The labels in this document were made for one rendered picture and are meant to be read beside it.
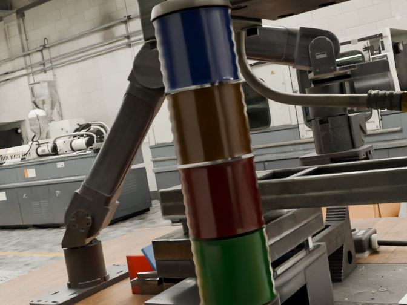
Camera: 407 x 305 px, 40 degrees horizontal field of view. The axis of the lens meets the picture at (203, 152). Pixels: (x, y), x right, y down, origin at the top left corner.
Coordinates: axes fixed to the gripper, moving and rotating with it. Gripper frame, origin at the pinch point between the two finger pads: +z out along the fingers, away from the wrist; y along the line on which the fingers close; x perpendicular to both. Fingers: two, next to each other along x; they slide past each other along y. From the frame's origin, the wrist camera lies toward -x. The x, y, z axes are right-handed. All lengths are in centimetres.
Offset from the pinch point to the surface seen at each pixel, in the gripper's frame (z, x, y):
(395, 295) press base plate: 7.1, 18.9, -11.5
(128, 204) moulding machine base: 71, -489, 490
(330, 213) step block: -1.2, 9.5, -1.5
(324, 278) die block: 1.9, 28.0, -7.1
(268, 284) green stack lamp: -9, 61, -19
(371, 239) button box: 4.9, 1.2, -3.7
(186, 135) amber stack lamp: -16, 63, -17
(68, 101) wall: -105, -653, 740
